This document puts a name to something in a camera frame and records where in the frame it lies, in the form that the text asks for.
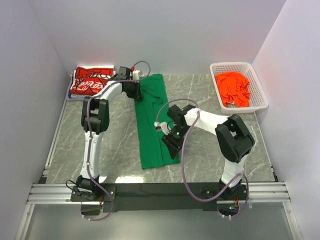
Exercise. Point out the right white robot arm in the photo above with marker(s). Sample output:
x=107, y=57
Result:
x=234, y=139

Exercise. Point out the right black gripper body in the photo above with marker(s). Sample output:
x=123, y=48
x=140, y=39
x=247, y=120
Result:
x=176, y=136

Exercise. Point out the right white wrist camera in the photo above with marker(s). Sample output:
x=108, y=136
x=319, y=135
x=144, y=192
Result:
x=163, y=127

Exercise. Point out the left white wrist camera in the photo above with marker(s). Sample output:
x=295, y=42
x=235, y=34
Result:
x=136, y=74

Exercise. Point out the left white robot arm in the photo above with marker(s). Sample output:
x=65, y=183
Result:
x=95, y=120

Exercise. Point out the folded red printed t-shirt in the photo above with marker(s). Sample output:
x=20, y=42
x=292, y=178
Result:
x=90, y=80

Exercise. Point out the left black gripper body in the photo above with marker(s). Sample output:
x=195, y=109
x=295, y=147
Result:
x=132, y=91

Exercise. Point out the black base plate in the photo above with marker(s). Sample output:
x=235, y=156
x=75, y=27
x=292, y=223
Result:
x=151, y=197

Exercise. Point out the aluminium rail frame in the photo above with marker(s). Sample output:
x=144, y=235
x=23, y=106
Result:
x=49, y=214

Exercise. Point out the white plastic basket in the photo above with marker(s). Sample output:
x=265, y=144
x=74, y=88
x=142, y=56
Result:
x=258, y=99

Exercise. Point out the green t-shirt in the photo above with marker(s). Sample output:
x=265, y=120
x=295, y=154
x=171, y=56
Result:
x=152, y=150

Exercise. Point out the orange t-shirt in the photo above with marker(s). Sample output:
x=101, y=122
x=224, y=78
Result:
x=233, y=89

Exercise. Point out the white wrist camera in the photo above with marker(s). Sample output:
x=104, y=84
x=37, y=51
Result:
x=136, y=74
x=163, y=127

